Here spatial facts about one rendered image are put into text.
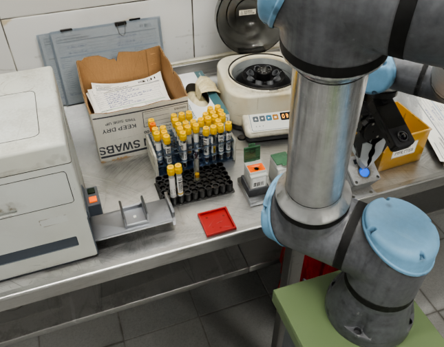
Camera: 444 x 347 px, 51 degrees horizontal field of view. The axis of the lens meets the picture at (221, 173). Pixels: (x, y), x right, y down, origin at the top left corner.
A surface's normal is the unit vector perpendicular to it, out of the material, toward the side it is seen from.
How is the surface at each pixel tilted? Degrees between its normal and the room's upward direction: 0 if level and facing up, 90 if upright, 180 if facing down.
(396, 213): 9
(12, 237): 90
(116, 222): 0
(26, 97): 0
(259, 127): 25
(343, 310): 71
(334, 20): 105
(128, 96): 1
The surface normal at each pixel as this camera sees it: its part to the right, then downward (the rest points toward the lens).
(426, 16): -0.42, 0.53
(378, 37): -0.45, 0.84
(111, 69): 0.33, 0.59
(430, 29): -0.32, 0.71
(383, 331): -0.02, 0.40
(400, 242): 0.14, -0.70
